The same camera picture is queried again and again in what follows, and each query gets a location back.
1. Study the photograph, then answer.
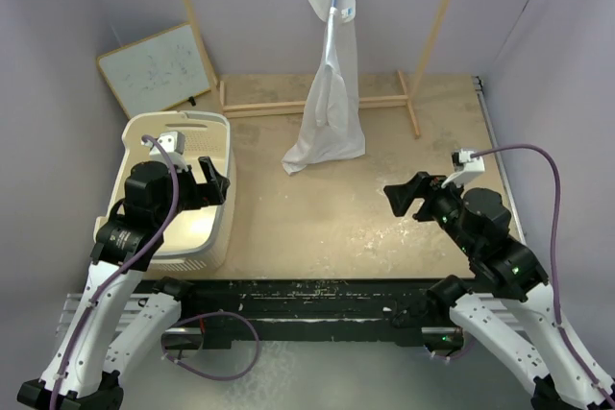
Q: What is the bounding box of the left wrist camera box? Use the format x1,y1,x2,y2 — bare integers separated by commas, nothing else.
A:
141,131,188,173

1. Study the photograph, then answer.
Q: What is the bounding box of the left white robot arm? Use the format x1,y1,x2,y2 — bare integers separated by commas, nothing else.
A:
16,157,230,409

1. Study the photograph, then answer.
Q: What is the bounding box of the wooden clothes rack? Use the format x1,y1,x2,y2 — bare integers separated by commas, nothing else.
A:
166,0,470,139

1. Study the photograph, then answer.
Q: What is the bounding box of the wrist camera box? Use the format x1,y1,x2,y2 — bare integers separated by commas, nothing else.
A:
141,131,188,173
442,149,485,187

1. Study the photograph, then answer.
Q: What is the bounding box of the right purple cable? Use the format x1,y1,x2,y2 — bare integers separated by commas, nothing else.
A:
473,143,611,399

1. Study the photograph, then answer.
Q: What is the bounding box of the small whiteboard wooden frame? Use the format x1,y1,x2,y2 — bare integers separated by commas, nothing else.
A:
97,23,210,118

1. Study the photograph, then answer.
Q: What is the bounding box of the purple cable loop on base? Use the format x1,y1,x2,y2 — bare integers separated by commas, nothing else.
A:
160,311,261,381

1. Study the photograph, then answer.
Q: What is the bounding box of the white t shirt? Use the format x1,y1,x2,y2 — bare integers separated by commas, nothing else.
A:
282,0,365,175

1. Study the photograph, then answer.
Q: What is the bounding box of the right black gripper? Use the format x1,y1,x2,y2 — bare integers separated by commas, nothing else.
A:
383,169,478,254

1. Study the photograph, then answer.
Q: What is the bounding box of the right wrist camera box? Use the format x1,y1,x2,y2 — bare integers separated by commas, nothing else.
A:
442,149,485,187

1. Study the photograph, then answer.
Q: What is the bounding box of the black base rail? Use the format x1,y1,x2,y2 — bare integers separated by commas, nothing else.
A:
129,277,467,349

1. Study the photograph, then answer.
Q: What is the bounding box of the white plastic laundry basket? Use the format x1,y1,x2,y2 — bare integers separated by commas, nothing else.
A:
109,110,236,278

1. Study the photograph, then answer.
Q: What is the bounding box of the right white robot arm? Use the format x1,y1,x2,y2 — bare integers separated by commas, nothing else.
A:
383,172,614,409

